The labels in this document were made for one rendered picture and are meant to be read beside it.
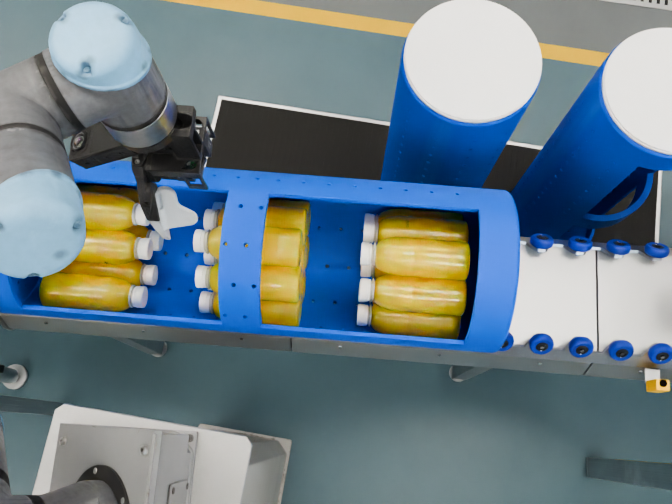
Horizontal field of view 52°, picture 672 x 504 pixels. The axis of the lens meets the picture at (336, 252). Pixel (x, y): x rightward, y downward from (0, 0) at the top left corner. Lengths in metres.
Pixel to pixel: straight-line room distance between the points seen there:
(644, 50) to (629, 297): 0.50
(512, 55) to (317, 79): 1.23
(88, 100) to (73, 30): 0.06
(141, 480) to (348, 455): 1.41
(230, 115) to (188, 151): 1.61
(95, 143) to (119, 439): 0.39
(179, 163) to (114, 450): 0.40
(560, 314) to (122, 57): 1.04
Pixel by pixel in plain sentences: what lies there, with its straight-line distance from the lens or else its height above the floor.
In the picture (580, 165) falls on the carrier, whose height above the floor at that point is 0.83.
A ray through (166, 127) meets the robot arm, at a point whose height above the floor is 1.63.
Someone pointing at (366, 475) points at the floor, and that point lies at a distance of 2.28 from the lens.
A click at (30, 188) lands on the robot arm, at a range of 0.54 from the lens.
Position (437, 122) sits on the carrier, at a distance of 1.43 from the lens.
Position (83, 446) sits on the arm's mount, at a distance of 1.07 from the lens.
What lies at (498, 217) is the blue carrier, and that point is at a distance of 1.13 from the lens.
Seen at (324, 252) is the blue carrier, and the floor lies 0.96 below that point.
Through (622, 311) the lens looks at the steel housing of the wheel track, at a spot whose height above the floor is 0.93.
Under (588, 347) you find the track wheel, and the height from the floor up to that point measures 0.97.
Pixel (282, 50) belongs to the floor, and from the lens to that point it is 2.67.
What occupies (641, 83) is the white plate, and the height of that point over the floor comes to 1.04.
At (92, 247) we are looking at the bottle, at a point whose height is 1.09.
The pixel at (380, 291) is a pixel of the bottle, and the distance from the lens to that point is 1.18.
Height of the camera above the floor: 2.27
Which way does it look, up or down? 75 degrees down
